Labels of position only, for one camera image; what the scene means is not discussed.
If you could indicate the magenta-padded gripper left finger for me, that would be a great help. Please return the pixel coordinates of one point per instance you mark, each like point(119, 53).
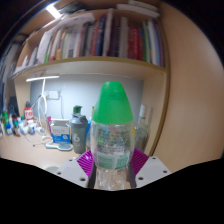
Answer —
point(71, 171)

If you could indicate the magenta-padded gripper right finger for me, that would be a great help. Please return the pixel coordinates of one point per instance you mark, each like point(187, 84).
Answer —
point(151, 170)

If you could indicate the clear bottle with green cap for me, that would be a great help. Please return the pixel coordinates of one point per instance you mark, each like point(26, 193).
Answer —
point(112, 110)

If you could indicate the grey shaker bottle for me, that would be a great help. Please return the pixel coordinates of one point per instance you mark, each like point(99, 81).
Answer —
point(79, 133)

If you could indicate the blue and white carton box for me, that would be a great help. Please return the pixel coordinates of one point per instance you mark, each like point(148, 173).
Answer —
point(60, 133)

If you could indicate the red and white can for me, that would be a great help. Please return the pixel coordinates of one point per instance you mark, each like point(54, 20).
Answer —
point(29, 113)

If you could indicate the white desk lamp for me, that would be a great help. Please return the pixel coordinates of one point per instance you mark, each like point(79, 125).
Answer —
point(43, 78)

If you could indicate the wooden bookshelf with books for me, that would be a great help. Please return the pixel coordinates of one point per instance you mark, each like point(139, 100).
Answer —
point(100, 65)

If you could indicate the bright ceiling light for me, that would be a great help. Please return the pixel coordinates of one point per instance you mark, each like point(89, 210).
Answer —
point(53, 10)

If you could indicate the white wall socket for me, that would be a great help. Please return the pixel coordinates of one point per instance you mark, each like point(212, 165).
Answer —
point(53, 95)

